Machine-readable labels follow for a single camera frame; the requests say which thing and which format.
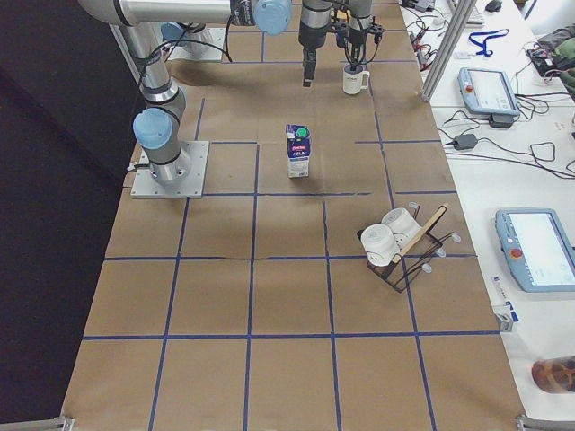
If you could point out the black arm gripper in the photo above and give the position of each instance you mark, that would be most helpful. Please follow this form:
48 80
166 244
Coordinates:
355 39
310 32

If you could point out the white ceramic mug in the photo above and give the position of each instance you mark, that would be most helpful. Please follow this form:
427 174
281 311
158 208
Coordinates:
355 79

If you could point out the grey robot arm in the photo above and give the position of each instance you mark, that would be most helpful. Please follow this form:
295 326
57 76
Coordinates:
355 18
156 128

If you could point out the blue white milk carton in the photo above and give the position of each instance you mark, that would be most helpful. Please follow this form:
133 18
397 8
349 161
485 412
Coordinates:
298 150

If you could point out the white cup on rack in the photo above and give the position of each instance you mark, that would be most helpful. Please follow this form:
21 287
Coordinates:
379 244
403 225

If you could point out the far teach pendant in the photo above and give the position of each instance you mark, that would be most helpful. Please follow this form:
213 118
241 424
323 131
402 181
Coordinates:
486 91

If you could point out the teach pendant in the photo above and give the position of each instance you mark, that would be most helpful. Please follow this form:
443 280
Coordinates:
486 91
536 248

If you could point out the black power adapter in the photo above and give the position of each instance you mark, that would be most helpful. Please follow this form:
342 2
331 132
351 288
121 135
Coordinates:
464 142

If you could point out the wooden stick on rack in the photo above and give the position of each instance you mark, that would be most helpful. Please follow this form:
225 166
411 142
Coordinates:
425 230

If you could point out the near teach pendant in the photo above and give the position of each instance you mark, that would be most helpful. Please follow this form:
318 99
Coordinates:
536 248

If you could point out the small blue white box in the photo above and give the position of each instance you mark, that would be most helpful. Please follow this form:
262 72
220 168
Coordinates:
503 309

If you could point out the brown glass jar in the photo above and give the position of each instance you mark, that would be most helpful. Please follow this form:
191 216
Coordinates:
554 375

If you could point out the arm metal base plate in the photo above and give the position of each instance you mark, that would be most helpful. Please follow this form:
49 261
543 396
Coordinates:
205 46
183 178

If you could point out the aluminium profile post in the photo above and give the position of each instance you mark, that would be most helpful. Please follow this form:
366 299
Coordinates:
454 31

